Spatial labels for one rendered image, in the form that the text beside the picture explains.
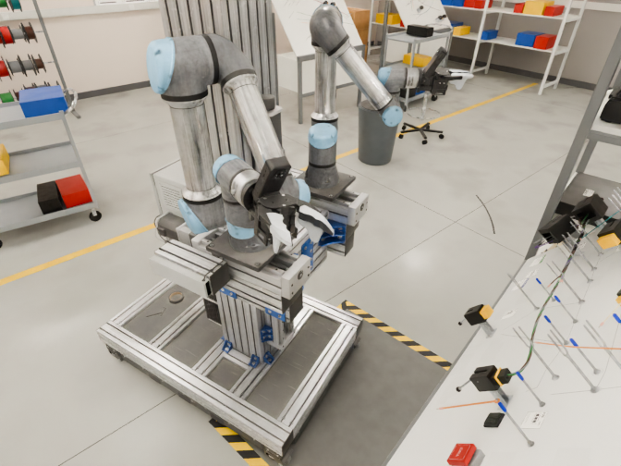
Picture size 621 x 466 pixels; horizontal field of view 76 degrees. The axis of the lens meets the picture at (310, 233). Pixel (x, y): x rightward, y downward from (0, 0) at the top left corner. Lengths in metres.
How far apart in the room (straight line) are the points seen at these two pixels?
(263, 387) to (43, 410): 1.19
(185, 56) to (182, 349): 1.66
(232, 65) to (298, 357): 1.57
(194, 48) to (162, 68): 0.09
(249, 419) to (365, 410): 0.64
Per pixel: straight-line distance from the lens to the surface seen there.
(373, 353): 2.51
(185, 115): 1.07
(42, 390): 2.77
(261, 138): 1.00
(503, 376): 1.04
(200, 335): 2.38
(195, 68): 1.04
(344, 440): 2.21
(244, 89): 1.05
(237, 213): 0.92
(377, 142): 4.39
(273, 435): 1.98
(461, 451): 1.00
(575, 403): 1.00
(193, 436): 2.29
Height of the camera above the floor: 1.98
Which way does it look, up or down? 36 degrees down
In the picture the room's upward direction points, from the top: straight up
